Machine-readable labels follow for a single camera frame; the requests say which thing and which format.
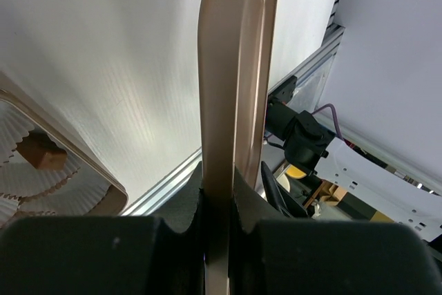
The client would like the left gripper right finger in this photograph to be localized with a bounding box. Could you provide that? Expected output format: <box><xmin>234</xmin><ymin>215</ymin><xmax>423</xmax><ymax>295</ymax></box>
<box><xmin>229</xmin><ymin>173</ymin><xmax>441</xmax><ymax>294</ymax></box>

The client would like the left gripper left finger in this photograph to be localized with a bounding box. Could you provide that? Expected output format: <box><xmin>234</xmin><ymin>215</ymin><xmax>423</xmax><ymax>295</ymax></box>
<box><xmin>1</xmin><ymin>166</ymin><xmax>204</xmax><ymax>294</ymax></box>

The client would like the gold tin box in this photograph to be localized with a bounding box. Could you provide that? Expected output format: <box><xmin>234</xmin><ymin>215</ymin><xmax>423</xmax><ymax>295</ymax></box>
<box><xmin>1</xmin><ymin>73</ymin><xmax>128</xmax><ymax>227</ymax></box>

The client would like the dark hexagon chocolate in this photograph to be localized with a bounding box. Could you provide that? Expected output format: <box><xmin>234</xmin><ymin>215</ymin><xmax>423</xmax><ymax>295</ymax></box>
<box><xmin>17</xmin><ymin>133</ymin><xmax>68</xmax><ymax>171</ymax></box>

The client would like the gold tin lid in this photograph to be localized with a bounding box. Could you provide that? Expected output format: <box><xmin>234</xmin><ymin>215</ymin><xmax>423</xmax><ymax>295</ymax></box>
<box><xmin>198</xmin><ymin>0</ymin><xmax>278</xmax><ymax>294</ymax></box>

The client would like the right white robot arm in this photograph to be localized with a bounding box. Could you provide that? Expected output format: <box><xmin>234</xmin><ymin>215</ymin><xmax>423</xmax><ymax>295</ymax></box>
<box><xmin>265</xmin><ymin>101</ymin><xmax>441</xmax><ymax>242</ymax></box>

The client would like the aluminium front rail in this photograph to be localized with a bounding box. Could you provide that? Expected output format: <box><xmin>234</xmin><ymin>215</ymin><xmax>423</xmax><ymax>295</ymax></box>
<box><xmin>122</xmin><ymin>23</ymin><xmax>345</xmax><ymax>216</ymax></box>

